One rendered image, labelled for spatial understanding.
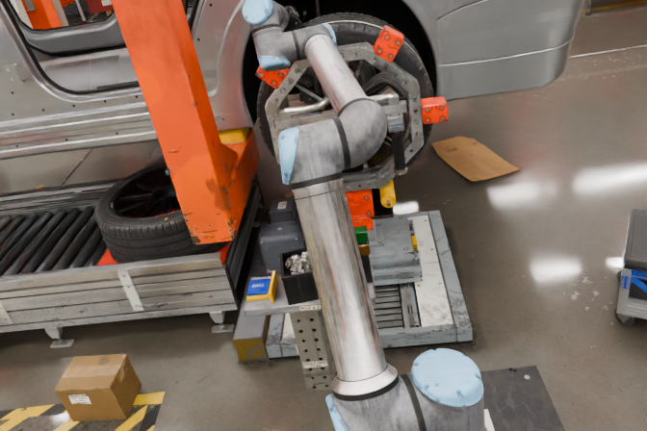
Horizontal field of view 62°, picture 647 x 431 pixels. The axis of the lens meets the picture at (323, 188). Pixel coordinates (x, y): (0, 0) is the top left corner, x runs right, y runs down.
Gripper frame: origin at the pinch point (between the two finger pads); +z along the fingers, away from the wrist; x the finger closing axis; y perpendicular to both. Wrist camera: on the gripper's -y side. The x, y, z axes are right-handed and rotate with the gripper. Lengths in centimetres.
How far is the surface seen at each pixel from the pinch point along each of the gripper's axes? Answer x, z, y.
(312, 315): -90, -19, -35
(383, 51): -24.1, -5.7, 25.4
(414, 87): -38.5, 1.7, 28.0
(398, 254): -91, 36, -13
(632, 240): -122, 28, 66
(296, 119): -31.7, -23.1, -7.1
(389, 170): -59, 13, 5
